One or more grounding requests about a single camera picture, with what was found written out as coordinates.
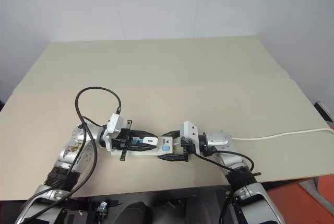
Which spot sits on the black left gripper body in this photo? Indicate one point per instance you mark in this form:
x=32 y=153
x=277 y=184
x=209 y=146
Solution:
x=122 y=144

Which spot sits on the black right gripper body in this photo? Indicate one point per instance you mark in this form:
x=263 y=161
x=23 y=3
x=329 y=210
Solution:
x=188 y=147

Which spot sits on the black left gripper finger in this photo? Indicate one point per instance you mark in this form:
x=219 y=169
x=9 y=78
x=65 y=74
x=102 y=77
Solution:
x=142 y=132
x=141 y=149

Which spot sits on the white power strip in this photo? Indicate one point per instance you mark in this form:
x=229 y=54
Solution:
x=146 y=156

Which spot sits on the white charger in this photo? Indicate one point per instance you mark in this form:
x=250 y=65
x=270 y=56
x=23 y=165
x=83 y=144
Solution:
x=150 y=141

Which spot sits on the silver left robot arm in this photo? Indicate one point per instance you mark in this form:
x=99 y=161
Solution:
x=65 y=156

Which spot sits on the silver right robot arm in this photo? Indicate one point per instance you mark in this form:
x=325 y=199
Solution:
x=221 y=139

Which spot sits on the dark rounded shape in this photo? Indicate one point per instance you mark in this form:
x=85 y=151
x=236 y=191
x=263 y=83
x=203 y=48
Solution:
x=138 y=213

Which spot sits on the small metal clamp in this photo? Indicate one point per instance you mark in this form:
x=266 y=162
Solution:
x=102 y=208

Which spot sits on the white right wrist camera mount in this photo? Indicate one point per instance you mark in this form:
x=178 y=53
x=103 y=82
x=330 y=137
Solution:
x=190 y=130

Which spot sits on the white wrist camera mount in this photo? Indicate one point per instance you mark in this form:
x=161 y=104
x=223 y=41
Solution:
x=114 y=124
x=190 y=130

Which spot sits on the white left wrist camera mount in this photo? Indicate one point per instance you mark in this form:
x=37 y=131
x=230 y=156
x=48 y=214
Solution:
x=114 y=124

